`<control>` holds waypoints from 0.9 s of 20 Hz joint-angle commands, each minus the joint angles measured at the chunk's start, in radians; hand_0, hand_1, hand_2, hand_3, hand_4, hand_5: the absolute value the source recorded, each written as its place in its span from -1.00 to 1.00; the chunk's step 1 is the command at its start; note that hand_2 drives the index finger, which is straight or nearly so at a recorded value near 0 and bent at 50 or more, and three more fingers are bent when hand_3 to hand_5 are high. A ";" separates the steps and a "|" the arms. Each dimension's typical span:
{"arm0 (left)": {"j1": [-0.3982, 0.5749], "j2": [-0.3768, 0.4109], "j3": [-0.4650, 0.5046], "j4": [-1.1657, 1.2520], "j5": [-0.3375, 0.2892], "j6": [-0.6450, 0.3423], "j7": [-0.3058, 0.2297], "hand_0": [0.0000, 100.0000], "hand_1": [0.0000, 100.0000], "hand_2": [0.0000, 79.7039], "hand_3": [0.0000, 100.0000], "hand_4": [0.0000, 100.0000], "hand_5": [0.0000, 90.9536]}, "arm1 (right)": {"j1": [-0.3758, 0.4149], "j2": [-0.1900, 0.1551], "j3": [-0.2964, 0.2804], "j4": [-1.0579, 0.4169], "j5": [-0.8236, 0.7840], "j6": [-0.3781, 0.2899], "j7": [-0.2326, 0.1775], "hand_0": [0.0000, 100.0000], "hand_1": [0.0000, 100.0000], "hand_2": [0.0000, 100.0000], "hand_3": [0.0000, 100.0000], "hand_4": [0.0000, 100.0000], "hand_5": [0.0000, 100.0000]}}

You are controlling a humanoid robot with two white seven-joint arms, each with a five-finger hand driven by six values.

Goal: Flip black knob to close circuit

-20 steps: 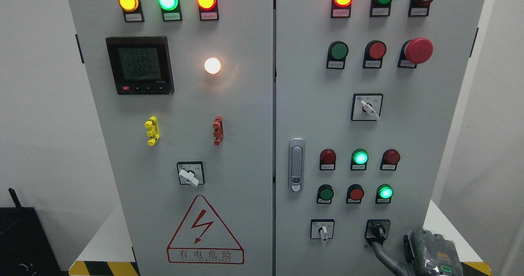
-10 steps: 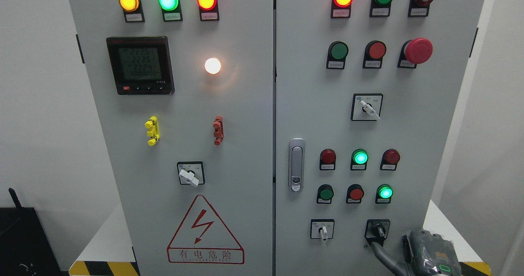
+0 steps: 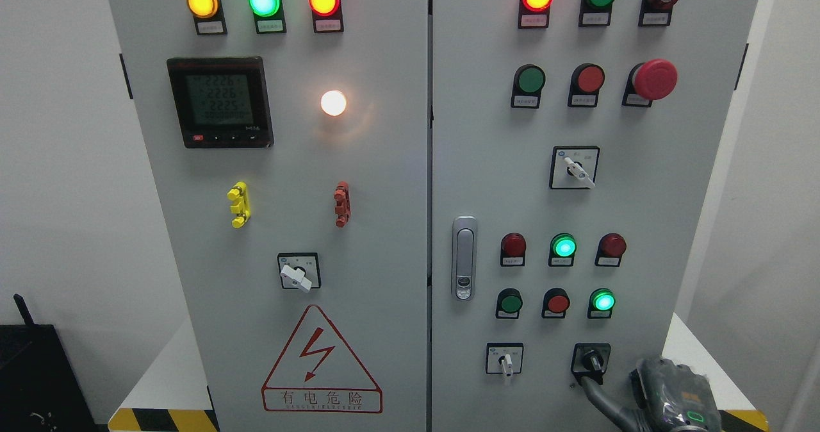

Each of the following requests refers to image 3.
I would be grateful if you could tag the silver door handle lock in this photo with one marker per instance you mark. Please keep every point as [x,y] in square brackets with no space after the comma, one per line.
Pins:
[463,257]

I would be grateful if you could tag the yellow indicator light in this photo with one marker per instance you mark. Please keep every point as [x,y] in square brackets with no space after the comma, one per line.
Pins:
[208,17]

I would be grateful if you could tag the dark red indicator left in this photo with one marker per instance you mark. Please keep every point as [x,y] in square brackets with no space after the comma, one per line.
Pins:
[512,250]

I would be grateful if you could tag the white glowing indicator light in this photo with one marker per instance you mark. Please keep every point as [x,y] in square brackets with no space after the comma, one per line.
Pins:
[333,103]

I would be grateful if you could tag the red-orange indicator light top left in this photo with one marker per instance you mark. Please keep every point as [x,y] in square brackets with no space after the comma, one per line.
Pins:
[327,16]

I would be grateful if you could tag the black digital power meter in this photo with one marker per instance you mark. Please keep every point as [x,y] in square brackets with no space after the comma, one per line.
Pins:
[221,102]

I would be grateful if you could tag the dark red indicator right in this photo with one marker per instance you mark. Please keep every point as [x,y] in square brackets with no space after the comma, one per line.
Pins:
[611,250]

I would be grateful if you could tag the white selector switch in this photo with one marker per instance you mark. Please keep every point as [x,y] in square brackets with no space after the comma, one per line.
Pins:
[574,167]
[504,359]

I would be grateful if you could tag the dark red indicator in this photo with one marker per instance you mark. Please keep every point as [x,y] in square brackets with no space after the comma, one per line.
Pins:
[611,250]
[512,250]

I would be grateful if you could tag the red push button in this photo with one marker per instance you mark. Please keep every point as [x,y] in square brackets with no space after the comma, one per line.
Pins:
[586,81]
[555,304]

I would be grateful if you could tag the dark green indicator top right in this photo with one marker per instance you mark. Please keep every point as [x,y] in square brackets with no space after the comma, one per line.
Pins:
[594,13]

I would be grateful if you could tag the white selector switch lower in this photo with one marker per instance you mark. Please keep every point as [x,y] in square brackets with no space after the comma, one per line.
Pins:
[504,359]

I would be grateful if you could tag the green push button upper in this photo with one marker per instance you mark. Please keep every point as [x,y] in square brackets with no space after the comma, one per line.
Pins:
[527,84]

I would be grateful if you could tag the black box with antenna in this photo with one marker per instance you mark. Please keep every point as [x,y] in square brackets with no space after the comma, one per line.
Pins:
[39,391]

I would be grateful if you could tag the white selector switch left door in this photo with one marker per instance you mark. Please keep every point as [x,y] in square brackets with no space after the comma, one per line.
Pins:
[299,271]

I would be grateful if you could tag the red push button upper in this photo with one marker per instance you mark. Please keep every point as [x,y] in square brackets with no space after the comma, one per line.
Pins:
[586,81]

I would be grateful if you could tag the red push button lower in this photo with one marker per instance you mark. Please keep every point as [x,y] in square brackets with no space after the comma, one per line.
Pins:
[555,304]

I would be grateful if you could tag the lit green push button lower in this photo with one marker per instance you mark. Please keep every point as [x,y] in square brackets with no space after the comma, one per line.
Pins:
[601,304]

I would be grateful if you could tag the red mushroom emergency stop button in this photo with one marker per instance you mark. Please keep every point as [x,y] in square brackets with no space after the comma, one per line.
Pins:
[650,81]

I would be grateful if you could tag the white selector switch upper right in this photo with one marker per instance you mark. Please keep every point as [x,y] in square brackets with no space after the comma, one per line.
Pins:
[574,167]

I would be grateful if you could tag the yellow terminal connector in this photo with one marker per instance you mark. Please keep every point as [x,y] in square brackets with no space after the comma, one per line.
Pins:
[238,196]

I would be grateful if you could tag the lit green indicator middle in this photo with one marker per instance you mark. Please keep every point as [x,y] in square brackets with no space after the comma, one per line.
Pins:
[562,250]

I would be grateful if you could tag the red terminal connector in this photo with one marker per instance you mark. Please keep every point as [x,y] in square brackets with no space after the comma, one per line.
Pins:
[342,208]

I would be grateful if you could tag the grey cabinet door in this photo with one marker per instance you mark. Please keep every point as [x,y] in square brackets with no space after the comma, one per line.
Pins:
[374,270]
[493,162]

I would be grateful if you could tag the white platform with hazard stripes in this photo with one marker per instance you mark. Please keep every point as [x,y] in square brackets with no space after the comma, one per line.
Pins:
[172,394]

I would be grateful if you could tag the lit red indicator top right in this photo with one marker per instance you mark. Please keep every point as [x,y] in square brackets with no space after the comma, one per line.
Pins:
[534,14]

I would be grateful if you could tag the red electric hazard warning sticker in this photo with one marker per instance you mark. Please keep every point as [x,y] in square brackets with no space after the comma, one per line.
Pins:
[318,372]

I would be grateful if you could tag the right grey cabinet door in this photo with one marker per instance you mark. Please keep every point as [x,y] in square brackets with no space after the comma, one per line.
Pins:
[493,162]

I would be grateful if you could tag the left grey cabinet door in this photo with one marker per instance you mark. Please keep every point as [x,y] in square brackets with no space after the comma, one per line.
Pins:
[374,270]

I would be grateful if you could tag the black rotary knob switch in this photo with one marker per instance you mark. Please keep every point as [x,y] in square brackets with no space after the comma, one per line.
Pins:
[590,361]

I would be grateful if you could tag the green indicator light top left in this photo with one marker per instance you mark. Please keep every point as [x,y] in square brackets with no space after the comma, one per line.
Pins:
[269,17]

